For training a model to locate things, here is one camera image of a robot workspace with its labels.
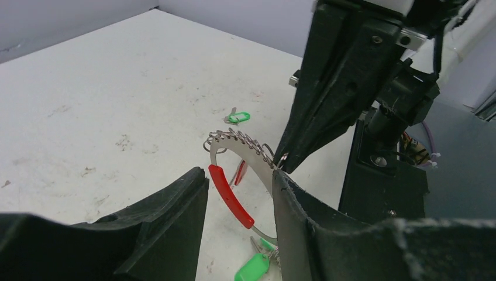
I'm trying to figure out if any key with red tag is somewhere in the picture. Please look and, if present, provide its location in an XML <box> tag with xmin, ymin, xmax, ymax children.
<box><xmin>229</xmin><ymin>160</ymin><xmax>248</xmax><ymax>189</ymax></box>

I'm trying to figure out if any key with green tag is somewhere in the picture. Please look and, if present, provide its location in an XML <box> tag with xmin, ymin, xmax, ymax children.
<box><xmin>223</xmin><ymin>107</ymin><xmax>251</xmax><ymax>125</ymax></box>
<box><xmin>234</xmin><ymin>237</ymin><xmax>273</xmax><ymax>281</ymax></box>
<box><xmin>259</xmin><ymin>237</ymin><xmax>277</xmax><ymax>252</ymax></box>

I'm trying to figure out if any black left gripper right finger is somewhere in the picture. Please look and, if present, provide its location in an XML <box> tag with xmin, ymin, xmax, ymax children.
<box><xmin>273</xmin><ymin>170</ymin><xmax>495</xmax><ymax>280</ymax></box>

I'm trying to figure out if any metal keyring with red grip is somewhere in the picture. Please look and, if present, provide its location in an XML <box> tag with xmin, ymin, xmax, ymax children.
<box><xmin>203</xmin><ymin>128</ymin><xmax>280</xmax><ymax>246</ymax></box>

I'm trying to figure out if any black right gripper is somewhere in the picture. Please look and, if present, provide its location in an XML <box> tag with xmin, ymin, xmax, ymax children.
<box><xmin>274</xmin><ymin>1</ymin><xmax>469</xmax><ymax>173</ymax></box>

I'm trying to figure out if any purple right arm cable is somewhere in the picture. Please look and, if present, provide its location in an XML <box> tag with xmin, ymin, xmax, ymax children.
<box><xmin>420</xmin><ymin>120</ymin><xmax>439</xmax><ymax>168</ymax></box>

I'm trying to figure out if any aluminium table frame rail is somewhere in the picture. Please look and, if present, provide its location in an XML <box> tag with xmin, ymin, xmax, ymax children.
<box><xmin>473</xmin><ymin>91</ymin><xmax>495</xmax><ymax>122</ymax></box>

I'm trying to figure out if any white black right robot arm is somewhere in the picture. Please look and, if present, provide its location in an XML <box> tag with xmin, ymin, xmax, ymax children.
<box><xmin>275</xmin><ymin>1</ymin><xmax>495</xmax><ymax>223</ymax></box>

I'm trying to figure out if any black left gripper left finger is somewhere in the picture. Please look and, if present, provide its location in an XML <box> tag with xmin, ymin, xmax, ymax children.
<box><xmin>1</xmin><ymin>167</ymin><xmax>209</xmax><ymax>280</ymax></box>

